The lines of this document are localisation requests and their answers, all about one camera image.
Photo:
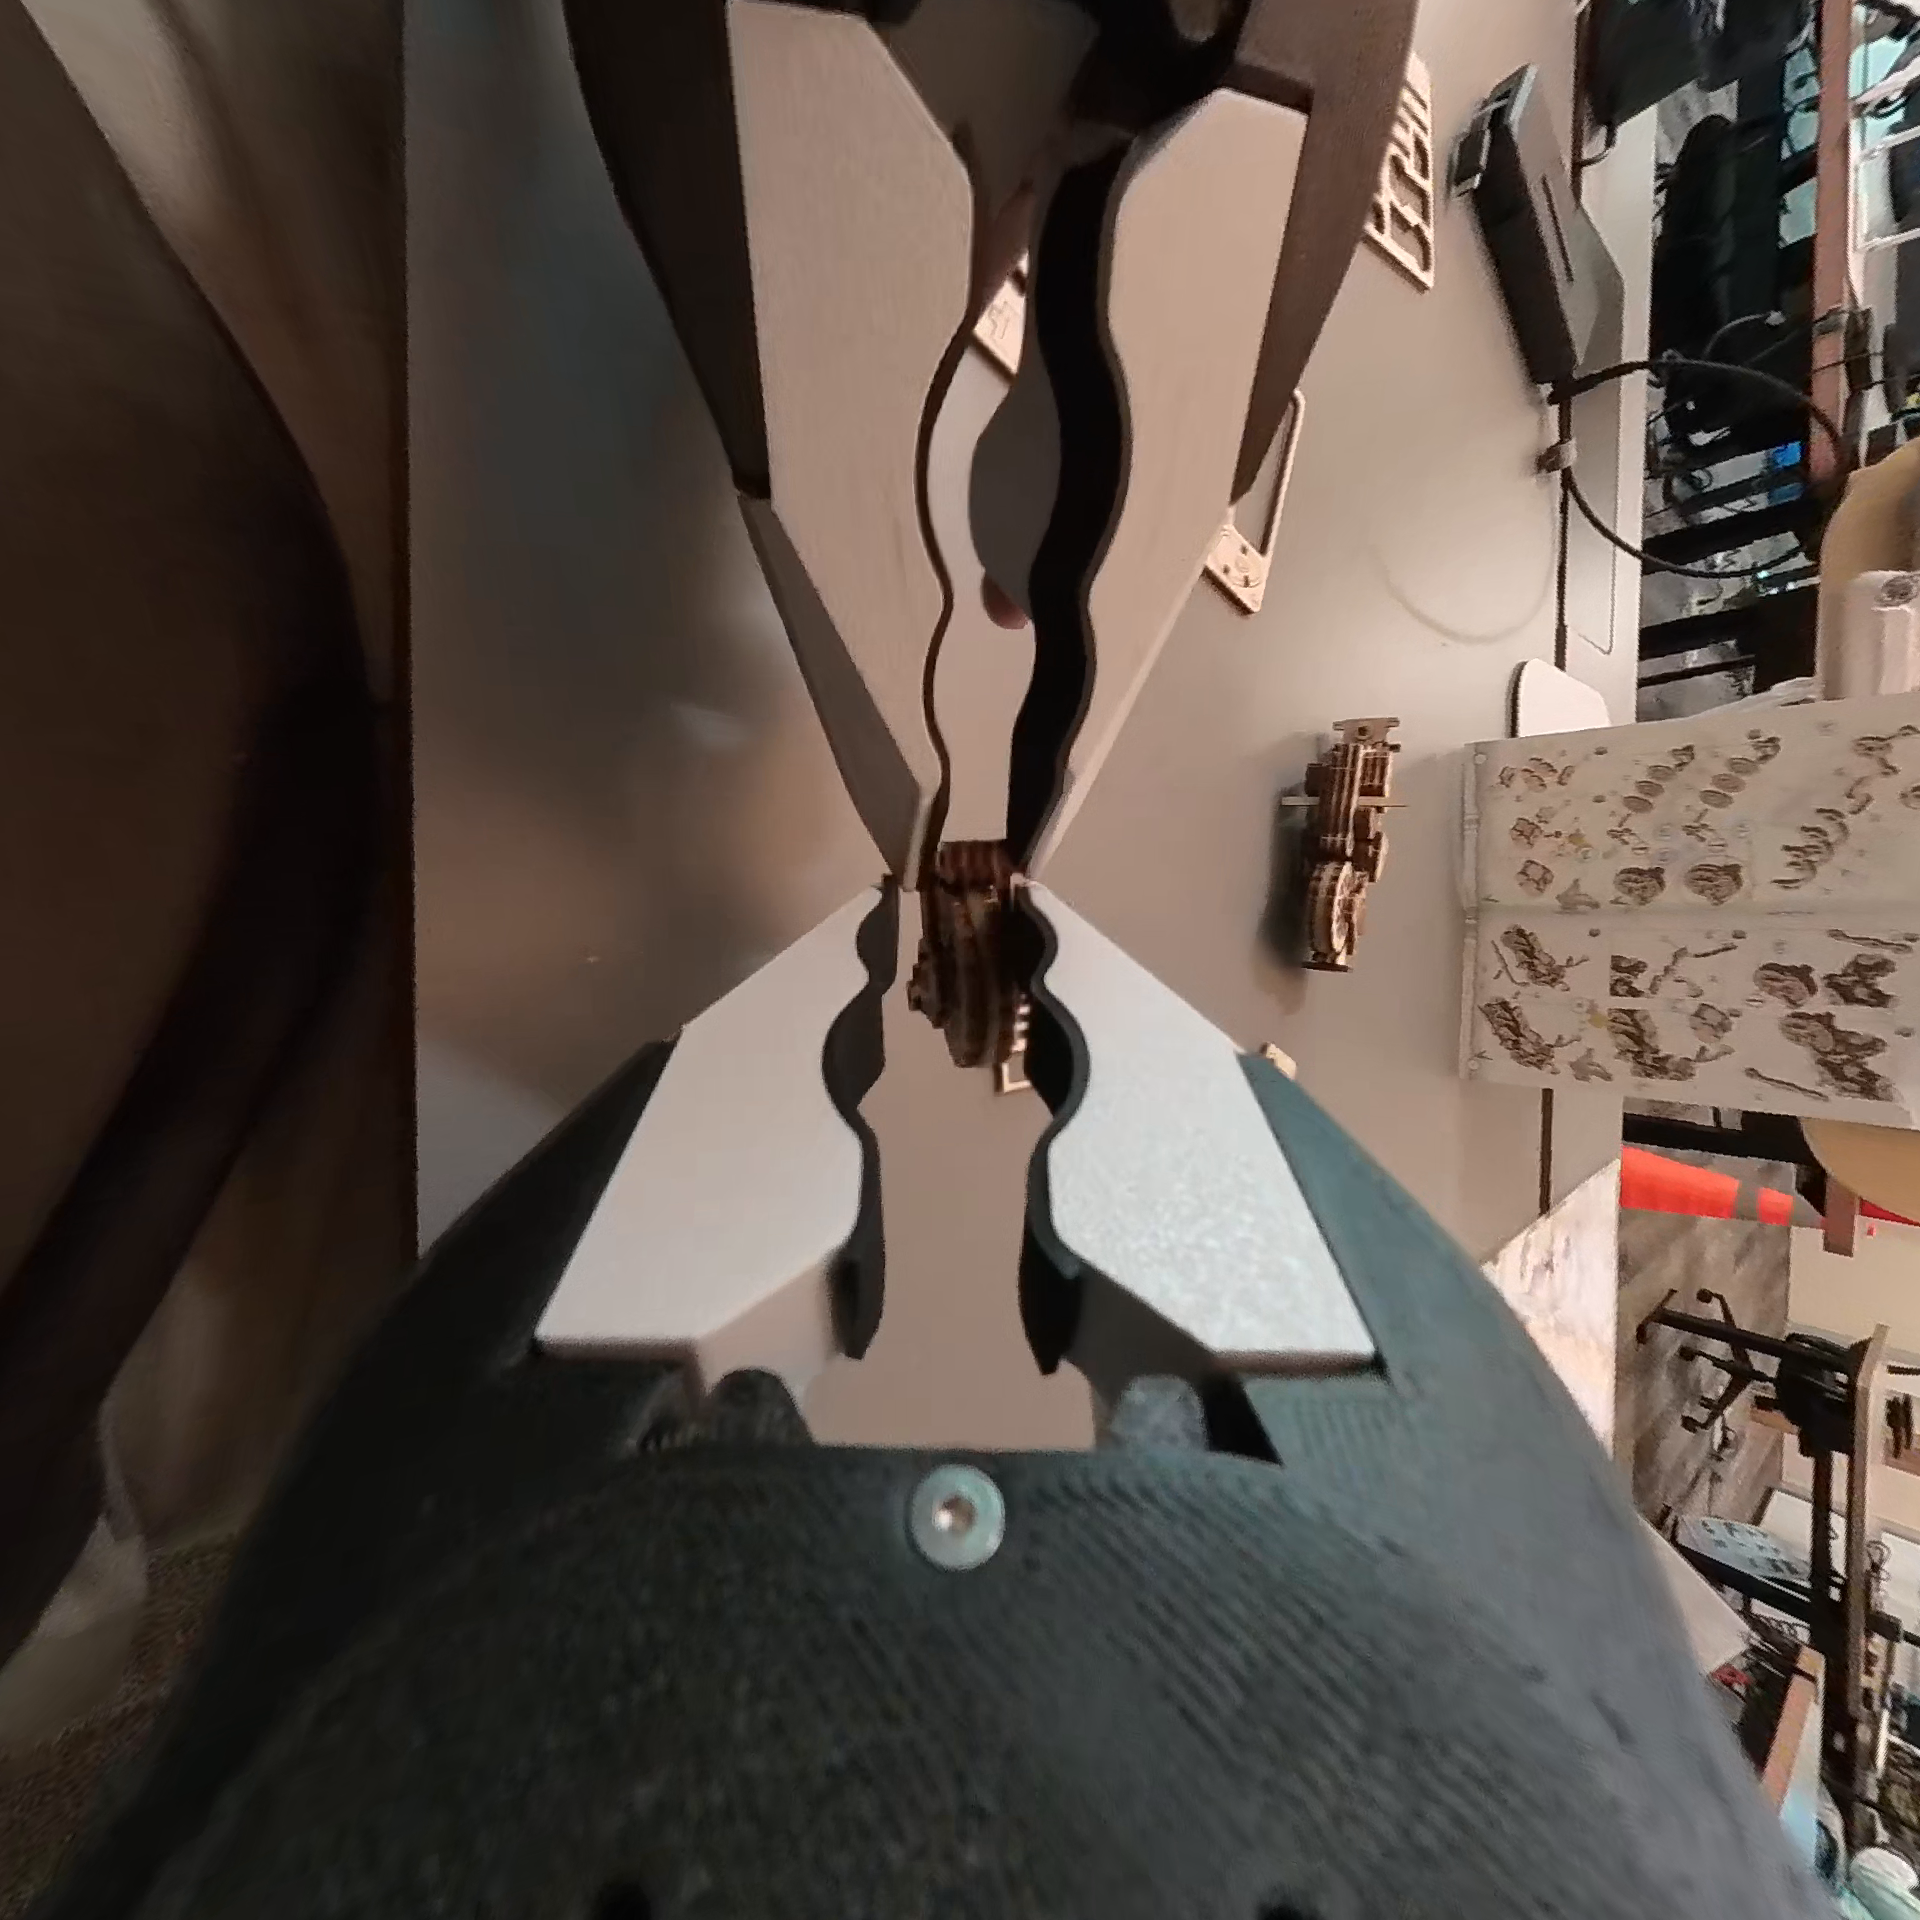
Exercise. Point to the black flat bar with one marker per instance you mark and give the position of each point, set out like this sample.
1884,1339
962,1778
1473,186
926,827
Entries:
1546,225

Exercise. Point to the person's left hand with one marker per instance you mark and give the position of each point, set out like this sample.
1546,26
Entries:
1003,603

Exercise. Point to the printed instruction booklet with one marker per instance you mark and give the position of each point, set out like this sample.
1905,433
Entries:
1694,931

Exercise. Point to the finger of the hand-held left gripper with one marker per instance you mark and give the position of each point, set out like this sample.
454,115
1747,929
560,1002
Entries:
1170,375
840,375

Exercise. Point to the wooden sheet with round holes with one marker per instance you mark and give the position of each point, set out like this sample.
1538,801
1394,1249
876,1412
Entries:
1253,558

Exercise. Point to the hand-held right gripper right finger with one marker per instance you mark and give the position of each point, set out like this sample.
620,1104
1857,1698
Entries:
1201,1201

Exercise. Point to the white stand foot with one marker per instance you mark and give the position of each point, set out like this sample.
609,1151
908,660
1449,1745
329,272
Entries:
1553,697

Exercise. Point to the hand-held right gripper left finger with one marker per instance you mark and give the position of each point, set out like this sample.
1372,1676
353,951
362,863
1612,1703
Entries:
705,1201

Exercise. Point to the long wooden cutout sheet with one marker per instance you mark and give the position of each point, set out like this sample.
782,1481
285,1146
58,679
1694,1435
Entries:
1401,195

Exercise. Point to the wooden gear assembly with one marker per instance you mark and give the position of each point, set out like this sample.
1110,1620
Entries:
968,945

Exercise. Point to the orange traffic cone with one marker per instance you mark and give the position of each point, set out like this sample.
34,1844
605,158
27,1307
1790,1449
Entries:
1694,1184

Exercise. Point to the black swivel chair base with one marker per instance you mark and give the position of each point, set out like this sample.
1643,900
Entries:
1755,1380

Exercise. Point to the grey desk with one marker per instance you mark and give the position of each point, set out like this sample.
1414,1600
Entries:
1425,630

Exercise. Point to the grey flat board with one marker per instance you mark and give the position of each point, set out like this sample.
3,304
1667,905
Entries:
1604,510

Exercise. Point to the wooden mechanical model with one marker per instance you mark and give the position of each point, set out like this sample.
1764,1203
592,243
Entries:
1341,856

